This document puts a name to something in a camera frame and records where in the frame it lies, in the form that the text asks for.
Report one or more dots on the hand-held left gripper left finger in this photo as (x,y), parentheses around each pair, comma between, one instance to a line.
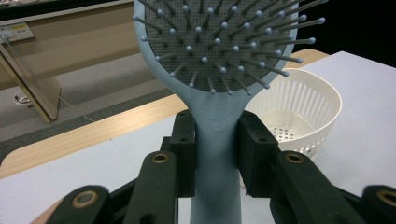
(186,155)

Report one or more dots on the white power socket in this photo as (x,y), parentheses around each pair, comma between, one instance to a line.
(18,31)

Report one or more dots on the white plastic basket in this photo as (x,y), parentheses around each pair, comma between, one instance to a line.
(311,102)

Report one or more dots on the white board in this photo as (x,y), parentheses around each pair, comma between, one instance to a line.
(93,165)

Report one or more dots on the light blue hairbrush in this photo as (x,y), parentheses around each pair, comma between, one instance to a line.
(214,140)

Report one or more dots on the wooden table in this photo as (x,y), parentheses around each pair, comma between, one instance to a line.
(93,130)

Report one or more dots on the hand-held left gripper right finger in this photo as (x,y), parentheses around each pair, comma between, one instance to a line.
(257,155)

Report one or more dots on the beige wooden desk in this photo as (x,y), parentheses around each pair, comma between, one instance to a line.
(77,40)

